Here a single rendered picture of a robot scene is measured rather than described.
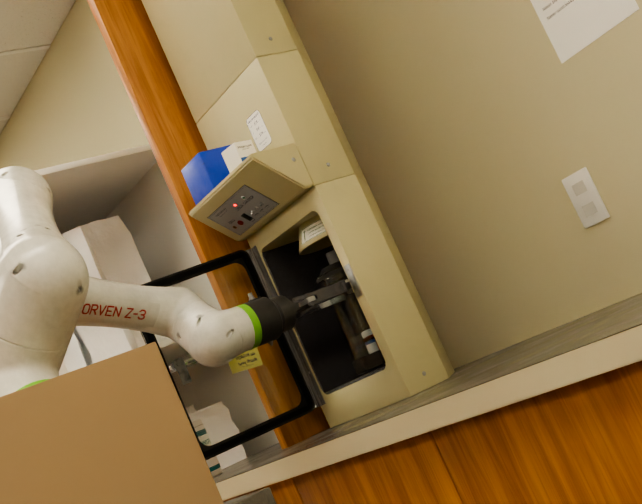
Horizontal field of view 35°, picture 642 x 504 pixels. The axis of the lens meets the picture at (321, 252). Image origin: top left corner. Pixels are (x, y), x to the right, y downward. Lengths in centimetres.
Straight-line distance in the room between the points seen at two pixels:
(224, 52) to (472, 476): 112
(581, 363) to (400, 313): 84
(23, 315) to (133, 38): 125
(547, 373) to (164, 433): 49
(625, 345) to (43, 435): 69
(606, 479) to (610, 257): 85
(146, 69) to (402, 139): 64
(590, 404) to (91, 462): 63
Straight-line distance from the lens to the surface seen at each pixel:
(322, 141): 213
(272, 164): 204
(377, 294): 206
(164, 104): 245
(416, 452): 164
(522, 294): 234
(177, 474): 131
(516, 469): 149
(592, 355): 128
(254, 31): 219
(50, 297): 138
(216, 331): 196
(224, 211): 222
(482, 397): 143
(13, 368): 141
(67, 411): 127
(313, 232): 216
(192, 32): 234
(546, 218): 223
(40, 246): 139
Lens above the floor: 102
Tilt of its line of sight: 7 degrees up
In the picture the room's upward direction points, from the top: 24 degrees counter-clockwise
